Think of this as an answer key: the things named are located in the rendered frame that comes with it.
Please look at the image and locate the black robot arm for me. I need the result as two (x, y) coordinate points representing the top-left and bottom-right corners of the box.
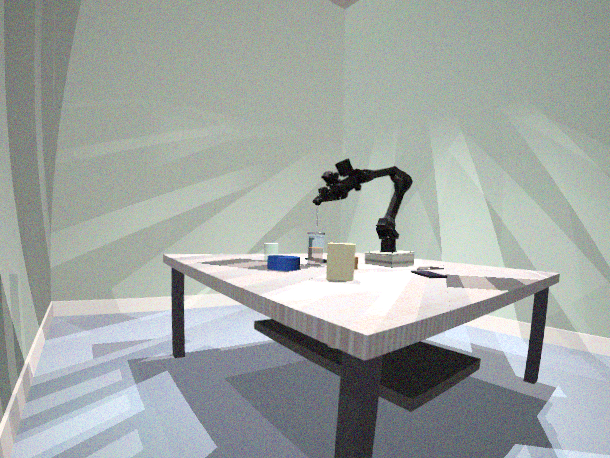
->
(321, 158), (413, 253)

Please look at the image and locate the dark grey shelf under table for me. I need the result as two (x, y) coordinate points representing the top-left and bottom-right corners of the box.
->
(254, 319), (481, 412)

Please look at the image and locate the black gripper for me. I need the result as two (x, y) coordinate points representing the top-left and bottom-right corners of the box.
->
(313, 180), (350, 203)

